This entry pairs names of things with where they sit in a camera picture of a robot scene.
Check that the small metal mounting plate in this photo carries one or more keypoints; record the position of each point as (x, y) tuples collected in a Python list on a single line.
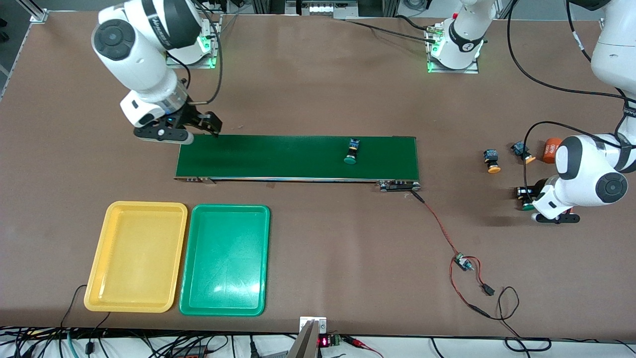
[(323, 324)]

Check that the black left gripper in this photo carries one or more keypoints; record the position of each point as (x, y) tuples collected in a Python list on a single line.
[(535, 191)]

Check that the aluminium corner profile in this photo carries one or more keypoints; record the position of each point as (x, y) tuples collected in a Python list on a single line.
[(39, 16)]

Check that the green mushroom push button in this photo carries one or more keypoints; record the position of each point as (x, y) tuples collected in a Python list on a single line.
[(528, 206), (352, 159)]

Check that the yellow plastic tray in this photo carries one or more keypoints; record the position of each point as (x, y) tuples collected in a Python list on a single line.
[(134, 258)]

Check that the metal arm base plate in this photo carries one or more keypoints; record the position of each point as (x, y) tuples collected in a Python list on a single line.
[(454, 71), (203, 64)]

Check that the red digit display module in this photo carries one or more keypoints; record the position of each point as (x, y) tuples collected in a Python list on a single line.
[(325, 341)]

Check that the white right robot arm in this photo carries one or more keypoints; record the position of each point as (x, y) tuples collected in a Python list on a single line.
[(134, 64)]

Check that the grey box with white sockets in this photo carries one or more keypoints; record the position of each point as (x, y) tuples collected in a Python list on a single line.
[(323, 9)]

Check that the green plastic tray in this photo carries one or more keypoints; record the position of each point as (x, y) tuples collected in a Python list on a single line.
[(223, 278)]

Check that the small speed controller board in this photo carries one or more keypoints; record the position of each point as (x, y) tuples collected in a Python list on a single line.
[(463, 261)]

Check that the yellow mushroom push button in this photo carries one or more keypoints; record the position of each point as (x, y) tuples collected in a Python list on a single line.
[(520, 148), (492, 156)]

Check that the orange cylindrical battery cell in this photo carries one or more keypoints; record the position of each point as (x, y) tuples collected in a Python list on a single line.
[(548, 151)]

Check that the green conveyor belt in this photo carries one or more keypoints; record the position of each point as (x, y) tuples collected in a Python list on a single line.
[(273, 156)]

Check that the red clip lead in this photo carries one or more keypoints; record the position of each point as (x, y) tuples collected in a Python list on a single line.
[(360, 343)]

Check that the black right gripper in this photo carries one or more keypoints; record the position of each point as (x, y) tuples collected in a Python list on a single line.
[(189, 117)]

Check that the grey metal post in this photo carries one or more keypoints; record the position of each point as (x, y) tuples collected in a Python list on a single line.
[(304, 345)]

